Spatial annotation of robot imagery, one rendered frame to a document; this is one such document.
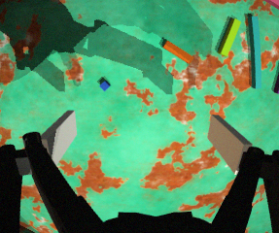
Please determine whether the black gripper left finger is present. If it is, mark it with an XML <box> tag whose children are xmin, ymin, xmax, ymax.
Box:
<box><xmin>0</xmin><ymin>110</ymin><xmax>113</xmax><ymax>233</ymax></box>

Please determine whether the lime green rod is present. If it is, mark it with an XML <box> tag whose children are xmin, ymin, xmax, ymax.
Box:
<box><xmin>218</xmin><ymin>18</ymin><xmax>241</xmax><ymax>56</ymax></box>

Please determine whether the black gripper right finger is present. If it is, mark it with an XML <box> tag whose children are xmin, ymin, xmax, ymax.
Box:
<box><xmin>205</xmin><ymin>115</ymin><xmax>279</xmax><ymax>233</ymax></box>

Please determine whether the turquoise rod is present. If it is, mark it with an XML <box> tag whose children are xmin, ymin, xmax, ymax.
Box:
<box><xmin>248</xmin><ymin>17</ymin><xmax>262</xmax><ymax>89</ymax></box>

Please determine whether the orange rectangular block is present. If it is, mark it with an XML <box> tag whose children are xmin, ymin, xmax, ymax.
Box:
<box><xmin>163</xmin><ymin>41</ymin><xmax>194</xmax><ymax>64</ymax></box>

